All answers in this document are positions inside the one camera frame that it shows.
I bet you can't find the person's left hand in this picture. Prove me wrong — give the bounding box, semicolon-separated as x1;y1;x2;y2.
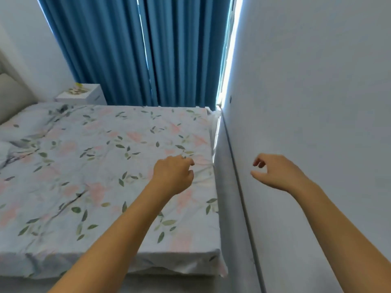
151;155;195;198

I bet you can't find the person's right hand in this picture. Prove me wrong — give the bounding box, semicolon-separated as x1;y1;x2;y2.
250;153;309;194

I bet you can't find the pile of yellow sachet packets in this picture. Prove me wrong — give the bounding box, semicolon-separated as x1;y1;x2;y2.
66;83;91;96

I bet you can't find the person's left forearm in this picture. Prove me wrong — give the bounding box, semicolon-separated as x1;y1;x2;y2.
48;183;171;293

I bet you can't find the person's right forearm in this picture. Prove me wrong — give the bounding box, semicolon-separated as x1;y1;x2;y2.
288;178;391;293

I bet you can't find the white bedside table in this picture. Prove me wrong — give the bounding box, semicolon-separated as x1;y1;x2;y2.
54;83;108;106

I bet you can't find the floral bed sheet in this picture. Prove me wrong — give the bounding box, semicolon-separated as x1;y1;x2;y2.
0;102;228;280

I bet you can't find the blue curtain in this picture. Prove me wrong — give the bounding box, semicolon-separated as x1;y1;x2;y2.
36;0;237;108

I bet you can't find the floral pillow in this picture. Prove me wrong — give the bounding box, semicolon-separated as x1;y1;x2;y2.
0;103;74;150

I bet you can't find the beige padded headboard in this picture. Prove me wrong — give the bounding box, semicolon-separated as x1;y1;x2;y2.
0;51;39;124

